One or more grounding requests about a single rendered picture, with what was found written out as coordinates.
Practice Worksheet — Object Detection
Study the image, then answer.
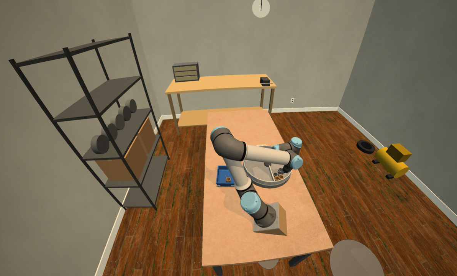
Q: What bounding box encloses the grey round turning table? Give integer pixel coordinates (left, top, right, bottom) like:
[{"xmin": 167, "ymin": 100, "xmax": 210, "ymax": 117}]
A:
[{"xmin": 243, "ymin": 160, "xmax": 292, "ymax": 189}]

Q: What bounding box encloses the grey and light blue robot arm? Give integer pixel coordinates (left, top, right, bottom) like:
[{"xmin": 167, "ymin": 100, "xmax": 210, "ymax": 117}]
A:
[{"xmin": 210, "ymin": 126, "xmax": 303, "ymax": 228}]

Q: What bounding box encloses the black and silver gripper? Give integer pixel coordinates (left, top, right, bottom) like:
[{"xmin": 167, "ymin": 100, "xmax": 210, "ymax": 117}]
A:
[{"xmin": 281, "ymin": 165, "xmax": 292, "ymax": 175}]

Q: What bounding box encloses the blue open crate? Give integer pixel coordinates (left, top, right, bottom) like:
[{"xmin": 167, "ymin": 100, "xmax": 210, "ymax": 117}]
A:
[{"xmin": 216, "ymin": 165, "xmax": 235, "ymax": 187}]

